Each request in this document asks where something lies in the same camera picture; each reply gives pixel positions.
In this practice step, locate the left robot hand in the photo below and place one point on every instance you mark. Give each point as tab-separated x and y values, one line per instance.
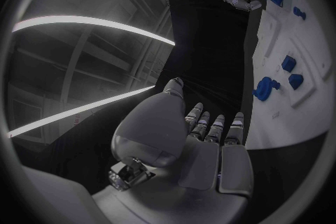
162	131

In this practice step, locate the blue peg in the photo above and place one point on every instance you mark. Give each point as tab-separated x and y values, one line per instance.
299	13

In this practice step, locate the white task board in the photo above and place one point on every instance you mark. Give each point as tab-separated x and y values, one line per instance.
294	114

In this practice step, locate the blue gear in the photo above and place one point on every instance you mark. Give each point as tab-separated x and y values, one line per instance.
263	88

